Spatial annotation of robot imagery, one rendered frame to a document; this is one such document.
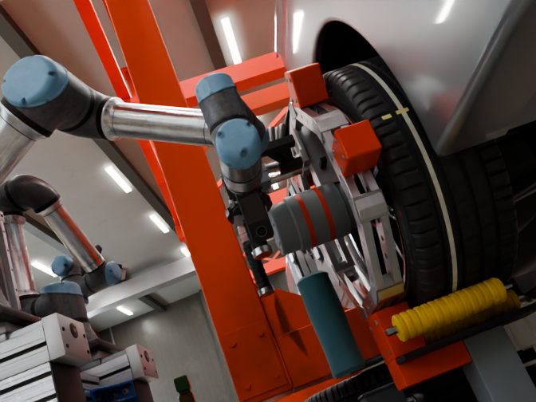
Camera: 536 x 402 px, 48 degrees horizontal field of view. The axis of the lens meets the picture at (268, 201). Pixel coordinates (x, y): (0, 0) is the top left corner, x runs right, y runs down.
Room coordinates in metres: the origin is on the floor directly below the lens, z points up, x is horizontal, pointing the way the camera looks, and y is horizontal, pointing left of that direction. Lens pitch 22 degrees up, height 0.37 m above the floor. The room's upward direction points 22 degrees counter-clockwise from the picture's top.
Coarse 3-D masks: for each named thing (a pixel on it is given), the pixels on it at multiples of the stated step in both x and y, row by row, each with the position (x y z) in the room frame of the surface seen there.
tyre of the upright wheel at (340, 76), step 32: (384, 64) 1.20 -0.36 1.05; (352, 96) 1.16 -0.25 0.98; (384, 96) 1.14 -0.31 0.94; (384, 128) 1.12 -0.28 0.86; (416, 128) 1.13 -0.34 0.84; (384, 160) 1.14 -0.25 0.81; (416, 160) 1.14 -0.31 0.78; (448, 160) 1.15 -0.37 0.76; (480, 160) 1.17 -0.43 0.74; (416, 192) 1.15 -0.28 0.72; (448, 192) 1.17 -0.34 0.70; (480, 192) 1.19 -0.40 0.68; (416, 224) 1.18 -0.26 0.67; (480, 224) 1.23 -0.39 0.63; (512, 224) 1.25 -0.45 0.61; (416, 256) 1.23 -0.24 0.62; (448, 256) 1.25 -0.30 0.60; (480, 256) 1.29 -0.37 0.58; (512, 256) 1.32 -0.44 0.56; (416, 288) 1.33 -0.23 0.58; (448, 288) 1.32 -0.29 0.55
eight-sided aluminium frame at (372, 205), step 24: (312, 120) 1.19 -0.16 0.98; (336, 120) 1.18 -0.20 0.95; (336, 168) 1.19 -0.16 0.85; (360, 216) 1.18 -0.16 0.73; (384, 216) 1.20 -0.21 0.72; (336, 240) 1.69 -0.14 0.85; (384, 240) 1.24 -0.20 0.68; (336, 264) 1.67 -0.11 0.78; (360, 288) 1.66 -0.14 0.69; (384, 288) 1.31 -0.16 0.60; (360, 312) 1.56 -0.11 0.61
